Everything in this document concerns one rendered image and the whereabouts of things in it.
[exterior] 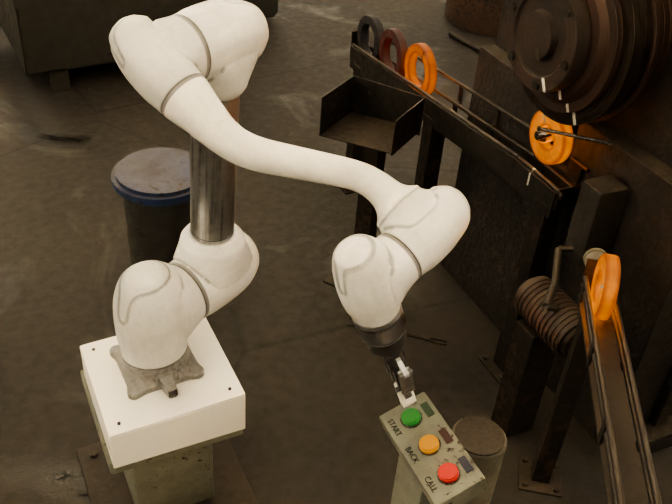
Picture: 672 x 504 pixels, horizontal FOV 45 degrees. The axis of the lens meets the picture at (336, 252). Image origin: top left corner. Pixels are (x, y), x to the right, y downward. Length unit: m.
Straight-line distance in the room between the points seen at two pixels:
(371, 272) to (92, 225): 2.09
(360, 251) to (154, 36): 0.53
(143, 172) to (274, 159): 1.37
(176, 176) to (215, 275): 0.89
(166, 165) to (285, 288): 0.60
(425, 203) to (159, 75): 0.51
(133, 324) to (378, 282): 0.68
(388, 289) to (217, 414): 0.71
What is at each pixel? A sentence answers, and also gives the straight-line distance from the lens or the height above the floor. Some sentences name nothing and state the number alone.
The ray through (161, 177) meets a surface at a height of 0.43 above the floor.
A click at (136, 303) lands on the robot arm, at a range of 1.81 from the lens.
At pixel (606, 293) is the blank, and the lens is 1.93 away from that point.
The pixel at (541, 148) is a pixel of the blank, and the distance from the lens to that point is 2.36.
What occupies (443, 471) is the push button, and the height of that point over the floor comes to 0.61.
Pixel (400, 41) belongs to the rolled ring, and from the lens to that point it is 3.00.
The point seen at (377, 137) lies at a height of 0.60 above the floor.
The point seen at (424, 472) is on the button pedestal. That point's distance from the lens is 1.65.
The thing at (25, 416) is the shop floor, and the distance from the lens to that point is 2.59.
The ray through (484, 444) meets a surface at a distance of 1.82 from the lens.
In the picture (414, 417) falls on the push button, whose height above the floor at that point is 0.61.
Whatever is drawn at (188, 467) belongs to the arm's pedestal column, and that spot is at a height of 0.18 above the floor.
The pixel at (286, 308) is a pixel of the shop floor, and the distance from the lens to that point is 2.85.
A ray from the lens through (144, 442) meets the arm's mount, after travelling 1.92.
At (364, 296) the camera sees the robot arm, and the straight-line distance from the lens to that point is 1.34.
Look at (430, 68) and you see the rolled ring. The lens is 2.84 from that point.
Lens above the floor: 1.87
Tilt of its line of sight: 37 degrees down
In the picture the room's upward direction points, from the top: 5 degrees clockwise
